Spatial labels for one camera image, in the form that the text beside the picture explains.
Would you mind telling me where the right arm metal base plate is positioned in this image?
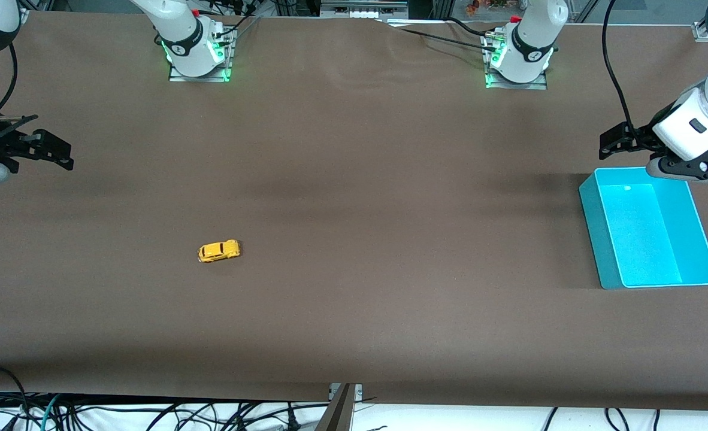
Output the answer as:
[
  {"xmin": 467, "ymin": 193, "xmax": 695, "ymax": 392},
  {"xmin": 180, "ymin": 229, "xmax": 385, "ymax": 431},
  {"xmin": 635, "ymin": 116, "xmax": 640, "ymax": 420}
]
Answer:
[{"xmin": 168, "ymin": 27, "xmax": 235, "ymax": 83}]

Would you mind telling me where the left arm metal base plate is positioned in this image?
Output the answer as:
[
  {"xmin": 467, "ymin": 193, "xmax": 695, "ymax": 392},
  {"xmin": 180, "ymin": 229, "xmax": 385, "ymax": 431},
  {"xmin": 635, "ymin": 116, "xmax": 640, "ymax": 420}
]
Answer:
[{"xmin": 485, "ymin": 33, "xmax": 549, "ymax": 90}]

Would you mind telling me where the teal floor cable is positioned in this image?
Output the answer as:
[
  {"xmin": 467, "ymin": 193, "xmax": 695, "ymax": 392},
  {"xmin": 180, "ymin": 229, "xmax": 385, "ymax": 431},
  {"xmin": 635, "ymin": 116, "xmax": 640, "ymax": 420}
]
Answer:
[{"xmin": 40, "ymin": 394, "xmax": 62, "ymax": 431}]

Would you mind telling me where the dark metal post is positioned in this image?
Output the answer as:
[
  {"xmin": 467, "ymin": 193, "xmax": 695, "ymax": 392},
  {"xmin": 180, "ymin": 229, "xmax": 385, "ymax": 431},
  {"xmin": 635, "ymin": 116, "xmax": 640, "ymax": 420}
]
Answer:
[{"xmin": 313, "ymin": 383, "xmax": 356, "ymax": 431}]

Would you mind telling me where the long black base cable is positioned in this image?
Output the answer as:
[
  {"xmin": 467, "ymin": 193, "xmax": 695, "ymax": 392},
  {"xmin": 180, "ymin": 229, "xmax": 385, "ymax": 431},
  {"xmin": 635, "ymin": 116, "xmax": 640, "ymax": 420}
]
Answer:
[{"xmin": 376, "ymin": 20, "xmax": 500, "ymax": 53}]

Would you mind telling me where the cyan plastic bin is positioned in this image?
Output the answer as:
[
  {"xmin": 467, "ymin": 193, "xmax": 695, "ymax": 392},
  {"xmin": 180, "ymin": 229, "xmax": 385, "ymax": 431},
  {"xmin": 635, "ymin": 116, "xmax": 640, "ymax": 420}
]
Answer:
[{"xmin": 579, "ymin": 167, "xmax": 708, "ymax": 290}]

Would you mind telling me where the white device with ports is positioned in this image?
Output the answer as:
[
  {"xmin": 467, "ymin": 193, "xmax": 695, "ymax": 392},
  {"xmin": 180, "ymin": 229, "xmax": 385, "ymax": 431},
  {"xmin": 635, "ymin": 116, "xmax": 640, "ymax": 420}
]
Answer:
[{"xmin": 320, "ymin": 0, "xmax": 410, "ymax": 20}]

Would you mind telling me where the brown table cover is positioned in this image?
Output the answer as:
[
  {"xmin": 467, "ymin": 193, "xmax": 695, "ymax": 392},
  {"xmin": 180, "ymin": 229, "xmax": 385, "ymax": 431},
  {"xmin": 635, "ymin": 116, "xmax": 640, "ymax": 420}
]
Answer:
[{"xmin": 0, "ymin": 11, "xmax": 708, "ymax": 411}]

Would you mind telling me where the short black base cable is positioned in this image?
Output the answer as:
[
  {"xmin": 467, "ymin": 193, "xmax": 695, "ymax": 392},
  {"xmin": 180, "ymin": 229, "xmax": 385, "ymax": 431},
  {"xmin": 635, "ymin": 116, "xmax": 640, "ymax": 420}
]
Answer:
[{"xmin": 446, "ymin": 16, "xmax": 498, "ymax": 38}]

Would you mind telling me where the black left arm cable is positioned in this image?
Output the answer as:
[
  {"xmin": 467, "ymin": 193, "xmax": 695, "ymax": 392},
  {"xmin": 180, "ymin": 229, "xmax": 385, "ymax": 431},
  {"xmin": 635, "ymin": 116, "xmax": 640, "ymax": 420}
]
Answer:
[{"xmin": 602, "ymin": 0, "xmax": 637, "ymax": 135}]

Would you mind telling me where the yellow toy beetle car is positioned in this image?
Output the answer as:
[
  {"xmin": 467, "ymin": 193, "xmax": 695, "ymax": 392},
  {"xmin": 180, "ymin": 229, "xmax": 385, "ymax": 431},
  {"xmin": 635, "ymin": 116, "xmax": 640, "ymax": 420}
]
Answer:
[{"xmin": 197, "ymin": 239, "xmax": 243, "ymax": 264}]

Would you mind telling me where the black looped floor cable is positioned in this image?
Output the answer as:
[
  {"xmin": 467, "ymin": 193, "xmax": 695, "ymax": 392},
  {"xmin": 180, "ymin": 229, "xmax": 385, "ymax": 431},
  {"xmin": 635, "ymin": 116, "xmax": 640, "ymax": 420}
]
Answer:
[{"xmin": 0, "ymin": 364, "xmax": 30, "ymax": 414}]

